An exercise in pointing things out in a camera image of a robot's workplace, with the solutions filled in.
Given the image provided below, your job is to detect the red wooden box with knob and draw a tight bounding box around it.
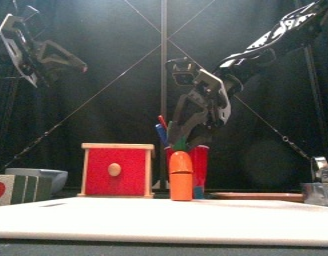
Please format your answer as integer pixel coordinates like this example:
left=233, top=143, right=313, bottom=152
left=78, top=142, right=158, bottom=200

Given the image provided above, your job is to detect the grey bowl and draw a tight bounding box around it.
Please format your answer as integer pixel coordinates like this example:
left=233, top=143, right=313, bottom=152
left=4, top=167, right=70, bottom=196

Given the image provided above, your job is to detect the toy sushi roll block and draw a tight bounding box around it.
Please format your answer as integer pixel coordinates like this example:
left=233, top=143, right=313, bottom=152
left=0, top=173, right=55, bottom=208

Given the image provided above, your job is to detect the white cutting board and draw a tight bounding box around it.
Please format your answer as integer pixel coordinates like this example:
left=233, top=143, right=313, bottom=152
left=0, top=196, right=328, bottom=249

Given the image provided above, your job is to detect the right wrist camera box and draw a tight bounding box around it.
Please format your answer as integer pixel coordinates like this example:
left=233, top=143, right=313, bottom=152
left=166, top=57, right=205, bottom=87

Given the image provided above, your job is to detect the blue marker pen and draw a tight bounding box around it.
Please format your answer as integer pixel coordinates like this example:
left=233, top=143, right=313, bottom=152
left=155, top=123, right=171, bottom=148

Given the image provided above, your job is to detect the green pen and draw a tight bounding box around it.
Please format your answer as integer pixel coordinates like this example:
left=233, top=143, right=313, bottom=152
left=166, top=120, right=177, bottom=138

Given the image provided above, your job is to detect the red pen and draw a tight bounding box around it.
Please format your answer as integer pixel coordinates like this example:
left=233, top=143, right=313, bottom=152
left=157, top=114, right=170, bottom=132

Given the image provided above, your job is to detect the orange toy carrot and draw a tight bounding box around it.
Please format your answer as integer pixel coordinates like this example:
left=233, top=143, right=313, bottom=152
left=169, top=135, right=195, bottom=202

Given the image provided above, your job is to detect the vertical metal frame pole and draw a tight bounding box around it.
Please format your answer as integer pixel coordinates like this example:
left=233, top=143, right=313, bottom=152
left=159, top=0, right=170, bottom=192

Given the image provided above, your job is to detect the thin diagonal brace cable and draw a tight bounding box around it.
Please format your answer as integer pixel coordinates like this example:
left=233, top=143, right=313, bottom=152
left=0, top=0, right=218, bottom=176
left=123, top=0, right=314, bottom=162

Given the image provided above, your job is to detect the brown wooden board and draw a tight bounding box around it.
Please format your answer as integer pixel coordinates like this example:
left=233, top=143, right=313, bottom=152
left=209, top=191, right=306, bottom=203

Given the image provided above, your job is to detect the silver metal cup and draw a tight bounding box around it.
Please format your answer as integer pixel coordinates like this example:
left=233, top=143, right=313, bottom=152
left=301, top=155, right=328, bottom=208

